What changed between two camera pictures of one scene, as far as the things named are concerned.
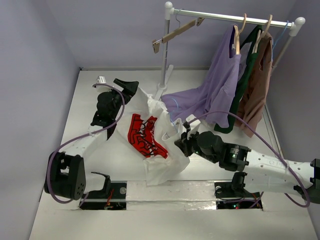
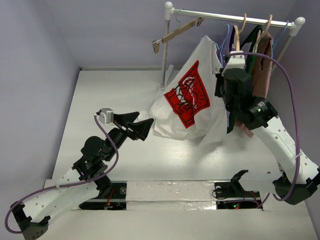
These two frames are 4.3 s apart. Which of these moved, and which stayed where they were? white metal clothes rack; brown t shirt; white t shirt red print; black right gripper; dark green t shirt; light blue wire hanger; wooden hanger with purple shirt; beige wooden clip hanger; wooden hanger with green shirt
Moved: light blue wire hanger; white t shirt red print; black right gripper
Stayed: wooden hanger with purple shirt; wooden hanger with green shirt; brown t shirt; white metal clothes rack; dark green t shirt; beige wooden clip hanger
